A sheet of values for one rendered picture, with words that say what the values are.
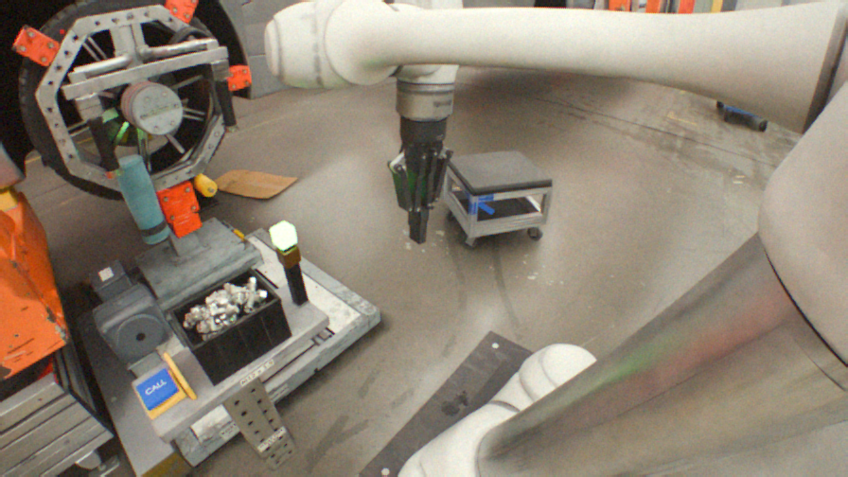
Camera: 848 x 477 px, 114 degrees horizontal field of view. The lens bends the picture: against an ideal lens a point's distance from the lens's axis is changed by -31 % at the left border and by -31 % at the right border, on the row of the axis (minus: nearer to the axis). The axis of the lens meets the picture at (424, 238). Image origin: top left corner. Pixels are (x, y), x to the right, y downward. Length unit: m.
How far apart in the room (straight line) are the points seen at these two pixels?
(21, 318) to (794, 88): 1.14
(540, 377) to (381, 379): 0.79
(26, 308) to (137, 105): 0.55
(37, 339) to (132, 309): 0.31
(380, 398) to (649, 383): 1.08
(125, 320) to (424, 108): 0.98
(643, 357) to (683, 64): 0.23
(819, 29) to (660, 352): 0.24
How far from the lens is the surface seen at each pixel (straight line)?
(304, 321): 0.88
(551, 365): 0.60
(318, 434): 1.23
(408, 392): 1.27
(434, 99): 0.58
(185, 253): 1.66
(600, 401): 0.28
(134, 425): 1.32
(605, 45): 0.36
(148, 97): 1.16
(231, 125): 1.16
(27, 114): 1.36
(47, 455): 1.34
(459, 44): 0.36
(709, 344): 0.22
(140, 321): 1.22
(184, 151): 1.48
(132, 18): 1.31
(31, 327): 0.99
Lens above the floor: 1.08
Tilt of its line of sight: 35 degrees down
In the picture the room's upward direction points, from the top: straight up
